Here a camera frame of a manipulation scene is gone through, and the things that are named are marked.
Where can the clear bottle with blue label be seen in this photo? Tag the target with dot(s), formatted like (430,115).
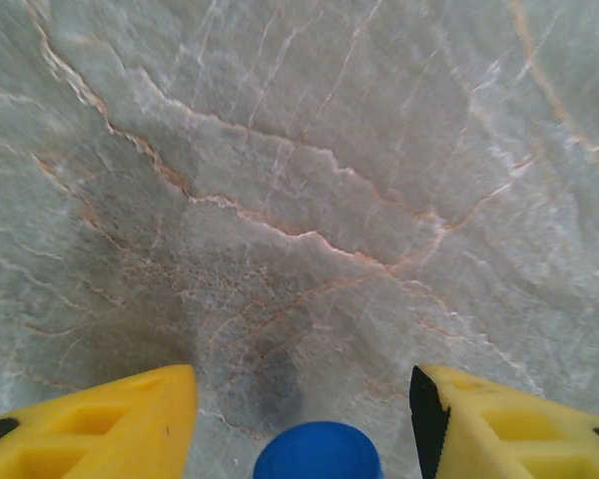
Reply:
(317,451)

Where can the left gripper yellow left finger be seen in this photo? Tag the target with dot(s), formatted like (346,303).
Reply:
(90,434)

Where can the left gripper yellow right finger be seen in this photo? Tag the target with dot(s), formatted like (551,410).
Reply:
(509,434)

